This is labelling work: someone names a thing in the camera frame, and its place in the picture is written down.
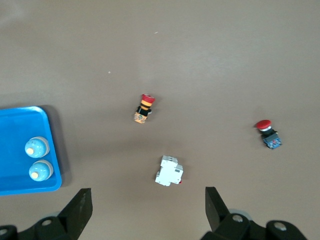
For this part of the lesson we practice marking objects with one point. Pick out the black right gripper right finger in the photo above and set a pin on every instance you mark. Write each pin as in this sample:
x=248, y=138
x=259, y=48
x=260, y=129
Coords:
x=225, y=225

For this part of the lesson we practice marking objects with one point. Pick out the light blue service bell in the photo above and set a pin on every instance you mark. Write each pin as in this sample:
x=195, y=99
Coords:
x=37, y=147
x=41, y=171

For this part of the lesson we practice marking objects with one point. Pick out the blue plastic tray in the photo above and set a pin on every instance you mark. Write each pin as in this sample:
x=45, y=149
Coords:
x=15, y=130

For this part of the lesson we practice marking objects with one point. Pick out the brown table mat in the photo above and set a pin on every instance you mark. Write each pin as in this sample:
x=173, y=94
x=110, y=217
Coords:
x=175, y=62

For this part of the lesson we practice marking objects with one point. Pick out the white circuit breaker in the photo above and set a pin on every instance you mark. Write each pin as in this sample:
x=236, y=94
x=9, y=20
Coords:
x=168, y=172

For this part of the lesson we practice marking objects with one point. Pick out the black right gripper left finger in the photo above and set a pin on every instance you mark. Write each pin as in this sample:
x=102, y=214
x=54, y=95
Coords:
x=67, y=220

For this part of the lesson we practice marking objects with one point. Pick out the red emergency button orange base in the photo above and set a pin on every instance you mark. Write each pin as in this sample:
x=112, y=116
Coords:
x=143, y=110

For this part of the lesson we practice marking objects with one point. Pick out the red button with blue-black base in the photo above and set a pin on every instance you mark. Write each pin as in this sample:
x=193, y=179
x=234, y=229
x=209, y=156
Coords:
x=271, y=140

